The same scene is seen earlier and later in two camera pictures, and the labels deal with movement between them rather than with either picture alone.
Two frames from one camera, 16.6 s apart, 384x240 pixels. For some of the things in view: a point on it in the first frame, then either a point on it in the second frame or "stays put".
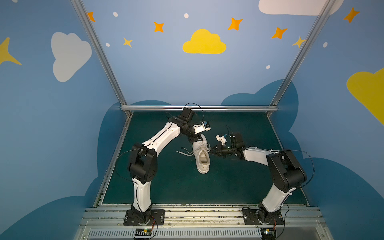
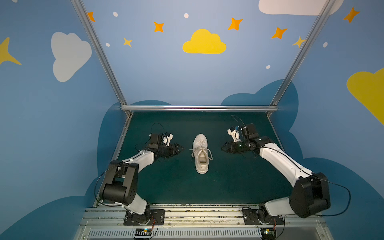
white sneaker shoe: [201, 154] stays put
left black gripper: [196, 137] to [167, 149]
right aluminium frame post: [325, 6] stays put
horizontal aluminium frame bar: [199, 108] stays put
